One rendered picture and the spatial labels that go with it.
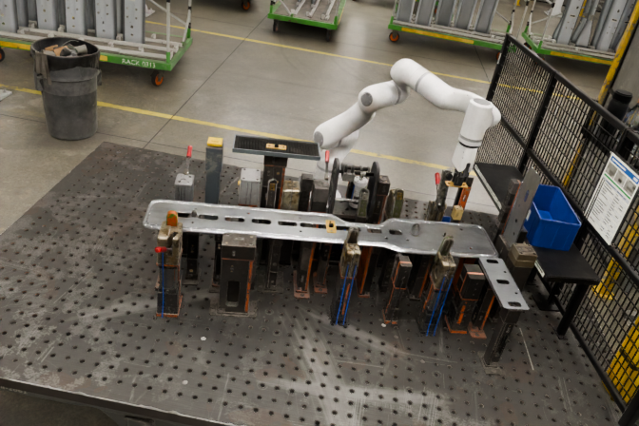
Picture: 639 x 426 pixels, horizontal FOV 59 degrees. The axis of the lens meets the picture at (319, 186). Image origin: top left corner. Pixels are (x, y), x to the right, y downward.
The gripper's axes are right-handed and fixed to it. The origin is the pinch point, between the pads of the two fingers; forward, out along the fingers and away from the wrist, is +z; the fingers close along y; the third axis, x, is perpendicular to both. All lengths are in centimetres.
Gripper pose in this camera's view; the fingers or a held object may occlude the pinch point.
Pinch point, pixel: (457, 179)
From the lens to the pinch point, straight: 219.3
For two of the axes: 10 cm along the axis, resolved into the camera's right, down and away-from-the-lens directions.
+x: 9.9, 0.9, 1.3
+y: 0.7, 5.1, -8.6
